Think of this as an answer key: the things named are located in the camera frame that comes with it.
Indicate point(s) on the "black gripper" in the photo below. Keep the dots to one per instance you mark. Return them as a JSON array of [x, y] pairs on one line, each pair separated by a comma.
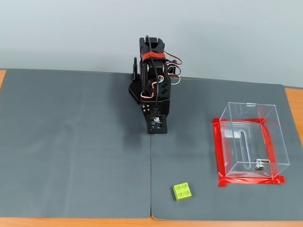
[[151, 109]]

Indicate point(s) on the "green lego block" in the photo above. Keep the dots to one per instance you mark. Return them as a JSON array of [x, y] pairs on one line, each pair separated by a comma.
[[182, 192]]

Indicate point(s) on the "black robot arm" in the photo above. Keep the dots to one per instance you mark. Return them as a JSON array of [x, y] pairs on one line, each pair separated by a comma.
[[151, 71]]

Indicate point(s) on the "transparent acrylic box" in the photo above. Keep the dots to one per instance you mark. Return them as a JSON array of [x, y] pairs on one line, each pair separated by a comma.
[[254, 142]]

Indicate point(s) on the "silver metal box latch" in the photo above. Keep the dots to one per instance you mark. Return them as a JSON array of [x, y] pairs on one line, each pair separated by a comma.
[[260, 164]]

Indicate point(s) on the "black table clamp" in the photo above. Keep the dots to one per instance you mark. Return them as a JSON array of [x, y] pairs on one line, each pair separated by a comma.
[[135, 68]]

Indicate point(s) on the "red tape band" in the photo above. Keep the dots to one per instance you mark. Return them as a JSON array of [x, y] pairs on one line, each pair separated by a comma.
[[154, 55]]

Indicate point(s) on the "gray table mat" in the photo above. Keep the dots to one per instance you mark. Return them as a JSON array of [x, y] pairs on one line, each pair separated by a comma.
[[71, 142], [201, 106]]

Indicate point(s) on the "red tape strip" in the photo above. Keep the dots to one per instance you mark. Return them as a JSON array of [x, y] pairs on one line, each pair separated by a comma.
[[271, 151], [251, 181], [219, 151], [239, 120]]

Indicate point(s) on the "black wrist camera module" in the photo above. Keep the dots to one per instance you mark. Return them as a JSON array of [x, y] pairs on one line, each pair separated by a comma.
[[157, 124]]

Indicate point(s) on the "black perforated base mount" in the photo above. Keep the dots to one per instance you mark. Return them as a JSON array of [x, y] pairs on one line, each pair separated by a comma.
[[134, 91]]

